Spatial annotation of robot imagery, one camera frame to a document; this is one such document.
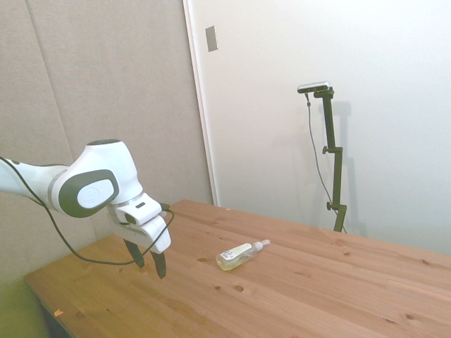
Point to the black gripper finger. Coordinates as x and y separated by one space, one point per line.
135 254
160 264

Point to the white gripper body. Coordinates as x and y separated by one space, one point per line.
155 234

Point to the clear hand sanitizer bottle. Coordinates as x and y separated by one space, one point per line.
234 258

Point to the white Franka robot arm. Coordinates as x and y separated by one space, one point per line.
102 158

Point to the green object beside table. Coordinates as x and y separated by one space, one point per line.
17 310

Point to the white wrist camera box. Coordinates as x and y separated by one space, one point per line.
141 210

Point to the white door frame trim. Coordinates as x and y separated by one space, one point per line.
199 105

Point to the dark green camera stand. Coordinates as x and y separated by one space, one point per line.
334 165

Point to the grey wall plate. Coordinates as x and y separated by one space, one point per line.
211 38

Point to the grey exterior camera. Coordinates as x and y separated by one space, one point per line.
313 86

